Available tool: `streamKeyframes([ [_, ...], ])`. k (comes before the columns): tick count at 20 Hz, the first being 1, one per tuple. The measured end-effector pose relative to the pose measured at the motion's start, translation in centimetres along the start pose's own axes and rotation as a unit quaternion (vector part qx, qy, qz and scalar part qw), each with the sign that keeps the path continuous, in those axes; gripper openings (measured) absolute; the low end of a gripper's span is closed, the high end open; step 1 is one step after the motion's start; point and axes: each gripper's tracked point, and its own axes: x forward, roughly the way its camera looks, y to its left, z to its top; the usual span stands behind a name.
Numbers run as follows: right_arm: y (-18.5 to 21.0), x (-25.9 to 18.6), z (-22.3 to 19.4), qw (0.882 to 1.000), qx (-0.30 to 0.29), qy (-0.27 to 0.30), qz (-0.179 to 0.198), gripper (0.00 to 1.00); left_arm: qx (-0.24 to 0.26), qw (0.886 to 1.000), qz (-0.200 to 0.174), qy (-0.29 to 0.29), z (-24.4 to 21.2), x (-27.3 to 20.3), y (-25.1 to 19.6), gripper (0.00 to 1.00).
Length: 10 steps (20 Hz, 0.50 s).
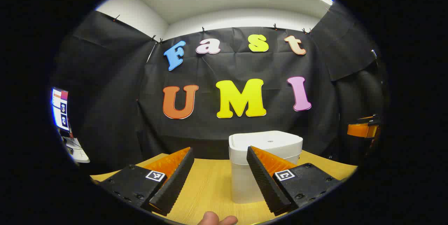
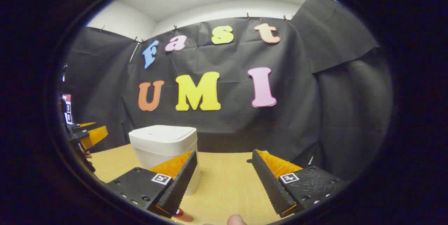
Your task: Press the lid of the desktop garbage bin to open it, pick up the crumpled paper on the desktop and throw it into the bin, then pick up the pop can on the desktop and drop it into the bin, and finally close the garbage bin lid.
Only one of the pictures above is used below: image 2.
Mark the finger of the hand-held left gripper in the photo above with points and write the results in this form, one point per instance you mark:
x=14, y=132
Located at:
x=96, y=134
x=81, y=128

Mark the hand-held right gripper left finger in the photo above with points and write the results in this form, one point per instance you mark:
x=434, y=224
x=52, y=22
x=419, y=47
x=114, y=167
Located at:
x=182, y=183

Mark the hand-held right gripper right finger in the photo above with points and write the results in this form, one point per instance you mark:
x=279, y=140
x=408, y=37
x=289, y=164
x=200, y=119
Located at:
x=269, y=186

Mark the red pop can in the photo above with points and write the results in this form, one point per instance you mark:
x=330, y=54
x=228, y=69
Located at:
x=180, y=213

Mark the white desktop garbage bin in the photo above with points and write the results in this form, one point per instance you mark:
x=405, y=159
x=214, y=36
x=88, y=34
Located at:
x=161, y=141

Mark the wooden desktop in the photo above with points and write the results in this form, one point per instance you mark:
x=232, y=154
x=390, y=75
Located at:
x=224, y=183

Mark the colourful printed panel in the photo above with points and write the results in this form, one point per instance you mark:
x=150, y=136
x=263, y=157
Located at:
x=68, y=109

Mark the black backdrop cloth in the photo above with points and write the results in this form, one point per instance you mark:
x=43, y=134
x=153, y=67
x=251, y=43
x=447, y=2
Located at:
x=231, y=123

